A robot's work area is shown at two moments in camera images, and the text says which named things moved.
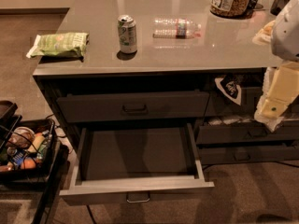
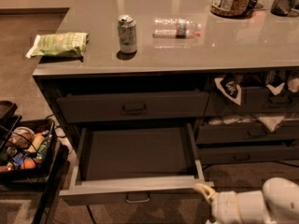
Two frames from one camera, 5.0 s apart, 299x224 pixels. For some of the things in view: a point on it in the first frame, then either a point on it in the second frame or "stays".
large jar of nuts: (234, 2) stays
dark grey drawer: (246, 133) stays
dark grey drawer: (135, 165) stays
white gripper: (287, 35) -> (224, 205)
